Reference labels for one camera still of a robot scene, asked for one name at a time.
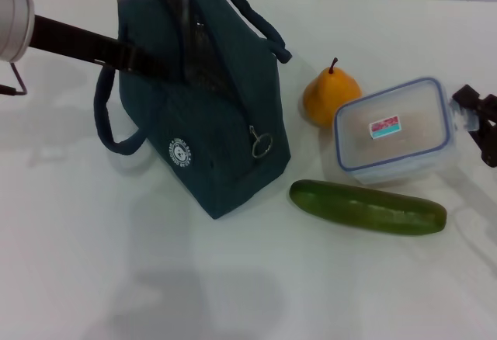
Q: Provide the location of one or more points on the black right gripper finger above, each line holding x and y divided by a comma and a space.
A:
479, 101
489, 142

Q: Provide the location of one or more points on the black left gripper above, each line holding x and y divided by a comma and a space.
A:
77, 43

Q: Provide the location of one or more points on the clear plastic lunch box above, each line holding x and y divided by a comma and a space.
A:
388, 153

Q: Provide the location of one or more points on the dark teal lunch bag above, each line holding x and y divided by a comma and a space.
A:
217, 153

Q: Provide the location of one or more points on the green cucumber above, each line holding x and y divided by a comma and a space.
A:
369, 208

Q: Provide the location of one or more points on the yellow pear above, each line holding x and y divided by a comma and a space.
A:
326, 95

